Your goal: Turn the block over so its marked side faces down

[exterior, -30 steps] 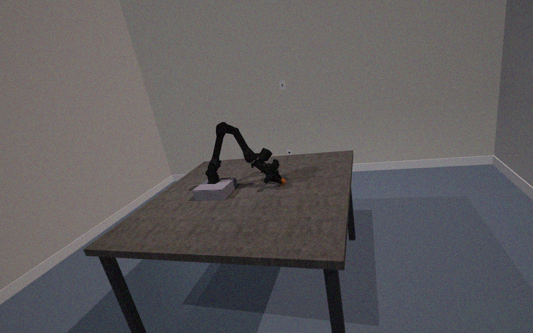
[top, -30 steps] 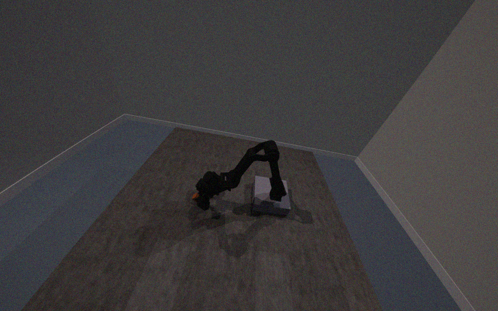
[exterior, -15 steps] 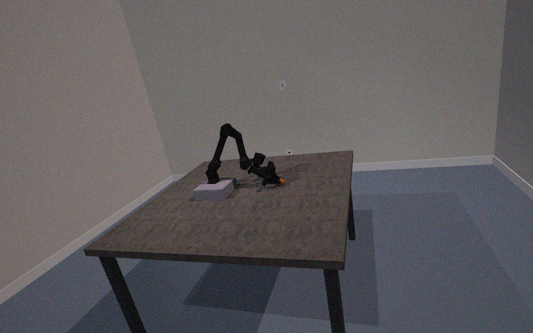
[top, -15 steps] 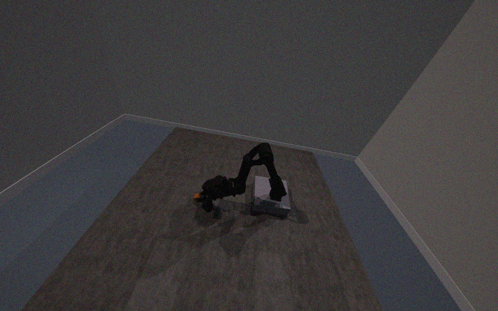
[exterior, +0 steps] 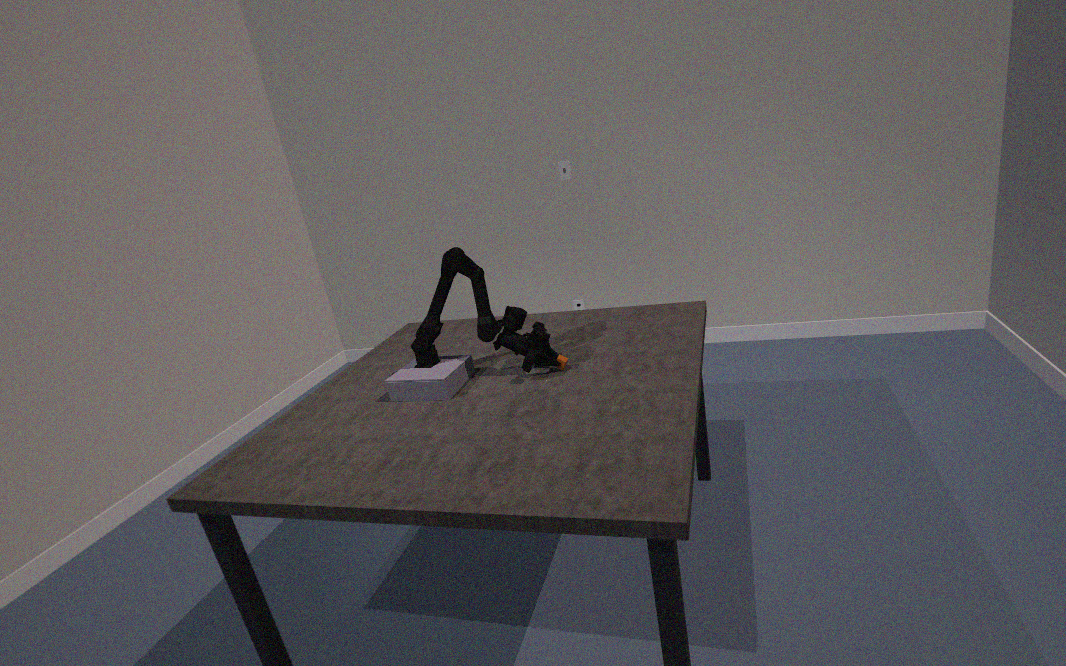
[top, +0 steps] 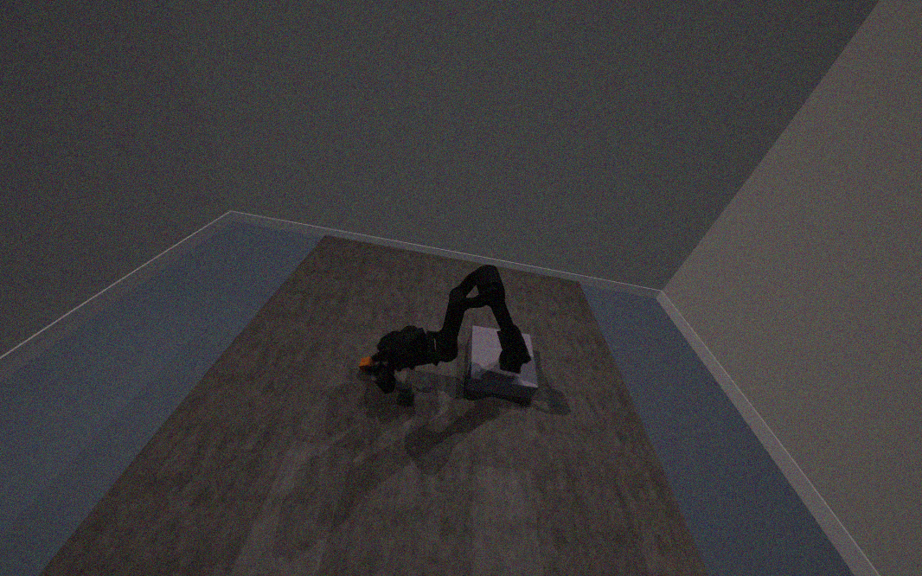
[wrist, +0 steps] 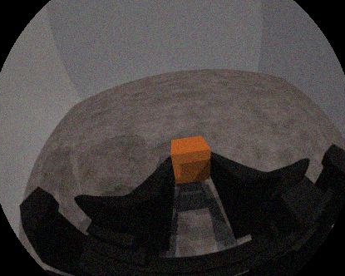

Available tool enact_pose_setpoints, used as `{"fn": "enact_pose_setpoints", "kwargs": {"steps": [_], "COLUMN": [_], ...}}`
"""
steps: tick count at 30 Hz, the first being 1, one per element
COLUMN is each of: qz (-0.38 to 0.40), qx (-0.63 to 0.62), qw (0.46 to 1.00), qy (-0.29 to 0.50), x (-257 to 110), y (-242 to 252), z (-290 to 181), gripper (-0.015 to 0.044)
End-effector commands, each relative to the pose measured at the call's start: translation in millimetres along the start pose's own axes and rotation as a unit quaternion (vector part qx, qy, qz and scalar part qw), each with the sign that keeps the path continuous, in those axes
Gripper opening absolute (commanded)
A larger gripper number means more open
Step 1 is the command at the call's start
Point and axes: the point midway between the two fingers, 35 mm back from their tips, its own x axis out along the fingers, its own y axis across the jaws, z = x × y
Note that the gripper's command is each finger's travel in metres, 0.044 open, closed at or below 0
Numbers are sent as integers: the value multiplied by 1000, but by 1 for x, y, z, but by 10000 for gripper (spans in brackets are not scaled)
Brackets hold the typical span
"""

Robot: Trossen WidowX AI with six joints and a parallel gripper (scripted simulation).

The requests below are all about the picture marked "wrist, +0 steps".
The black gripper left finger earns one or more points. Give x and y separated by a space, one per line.
148 208

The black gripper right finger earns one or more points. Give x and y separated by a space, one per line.
246 193

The orange block with black square mark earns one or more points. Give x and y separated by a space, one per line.
191 159

